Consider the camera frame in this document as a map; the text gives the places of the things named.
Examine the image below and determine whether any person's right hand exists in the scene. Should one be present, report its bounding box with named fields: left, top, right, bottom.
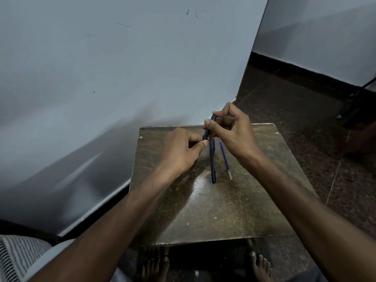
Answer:
left=203, top=102, right=261, bottom=167

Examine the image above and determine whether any person's left hand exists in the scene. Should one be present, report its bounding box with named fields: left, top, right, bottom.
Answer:
left=160, top=127, right=210, bottom=177

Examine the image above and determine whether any dark blue pen barrel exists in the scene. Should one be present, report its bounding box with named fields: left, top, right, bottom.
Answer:
left=203, top=114, right=217, bottom=141

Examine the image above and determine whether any person's left forearm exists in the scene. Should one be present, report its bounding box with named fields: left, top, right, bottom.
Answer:
left=28, top=170, right=174, bottom=282

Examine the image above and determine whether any person's right forearm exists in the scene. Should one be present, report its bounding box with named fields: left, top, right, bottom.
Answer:
left=242, top=153, right=357, bottom=282

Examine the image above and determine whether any dark blue capped pen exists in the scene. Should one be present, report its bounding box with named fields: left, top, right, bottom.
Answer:
left=209, top=138, right=217, bottom=184

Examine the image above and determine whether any blue pen refill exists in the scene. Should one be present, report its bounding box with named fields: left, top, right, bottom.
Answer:
left=220, top=140, right=233, bottom=181

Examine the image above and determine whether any person's left foot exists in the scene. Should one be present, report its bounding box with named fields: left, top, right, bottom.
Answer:
left=141, top=247, right=171, bottom=282

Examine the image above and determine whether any person's foot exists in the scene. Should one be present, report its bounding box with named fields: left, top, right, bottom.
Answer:
left=249, top=251, right=274, bottom=282
left=141, top=247, right=171, bottom=282

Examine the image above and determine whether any person's right foot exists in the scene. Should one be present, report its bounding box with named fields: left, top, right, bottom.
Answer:
left=249, top=251, right=274, bottom=282

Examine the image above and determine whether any striped grey cloth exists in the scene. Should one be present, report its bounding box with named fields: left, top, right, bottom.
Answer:
left=0, top=235, right=54, bottom=282

